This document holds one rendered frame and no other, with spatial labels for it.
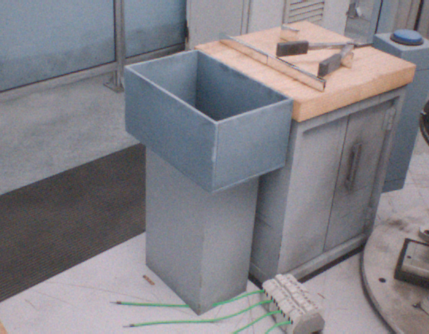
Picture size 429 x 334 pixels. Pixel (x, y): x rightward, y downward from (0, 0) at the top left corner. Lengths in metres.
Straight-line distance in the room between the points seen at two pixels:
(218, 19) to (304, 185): 2.40
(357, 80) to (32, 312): 0.48
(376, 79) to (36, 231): 1.64
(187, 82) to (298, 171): 0.18
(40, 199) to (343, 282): 1.66
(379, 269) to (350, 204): 0.09
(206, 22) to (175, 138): 2.52
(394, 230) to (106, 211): 1.48
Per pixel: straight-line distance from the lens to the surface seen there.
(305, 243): 0.84
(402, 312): 0.84
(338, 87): 0.72
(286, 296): 0.80
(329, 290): 0.87
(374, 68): 0.79
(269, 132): 0.68
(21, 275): 2.06
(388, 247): 0.93
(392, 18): 1.18
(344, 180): 0.83
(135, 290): 0.84
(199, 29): 3.23
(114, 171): 2.53
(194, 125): 0.65
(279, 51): 0.75
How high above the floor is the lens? 1.35
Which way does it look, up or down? 32 degrees down
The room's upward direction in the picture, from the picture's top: 4 degrees clockwise
